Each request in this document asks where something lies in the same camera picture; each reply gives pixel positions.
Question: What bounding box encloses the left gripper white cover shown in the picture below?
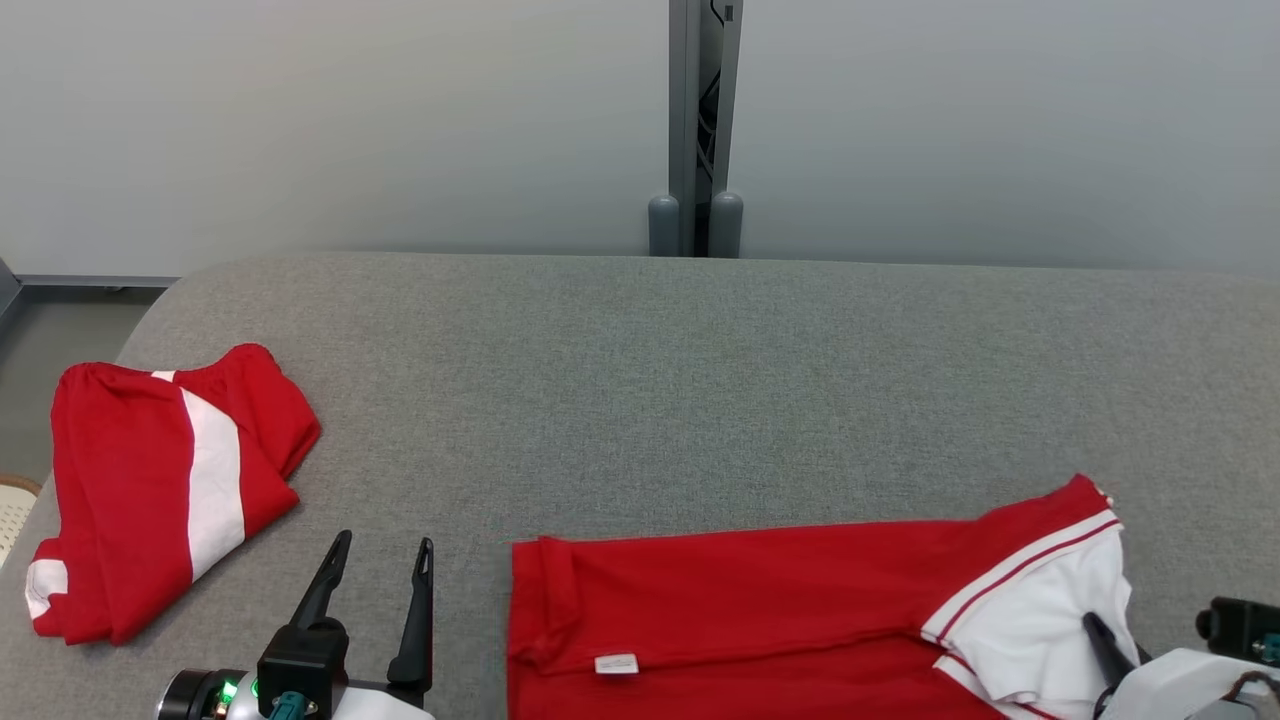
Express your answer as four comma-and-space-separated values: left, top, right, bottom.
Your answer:
290, 529, 438, 720

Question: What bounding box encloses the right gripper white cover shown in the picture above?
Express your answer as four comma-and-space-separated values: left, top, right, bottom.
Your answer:
1082, 611, 1280, 720

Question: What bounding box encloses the red shorts white stripe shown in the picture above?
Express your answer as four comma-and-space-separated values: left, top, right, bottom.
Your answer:
25, 342, 322, 647

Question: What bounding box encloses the red basketball jersey white trim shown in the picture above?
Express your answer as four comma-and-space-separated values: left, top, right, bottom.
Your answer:
506, 472, 1143, 720

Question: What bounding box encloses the beige woven basket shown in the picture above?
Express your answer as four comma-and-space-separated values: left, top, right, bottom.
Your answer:
0, 474, 42, 568

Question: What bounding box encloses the thin black right gripper cable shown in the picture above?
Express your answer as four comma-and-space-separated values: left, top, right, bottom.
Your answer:
1222, 668, 1280, 706

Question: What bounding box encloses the grey partition post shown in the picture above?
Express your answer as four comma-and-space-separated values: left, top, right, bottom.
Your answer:
647, 0, 745, 259

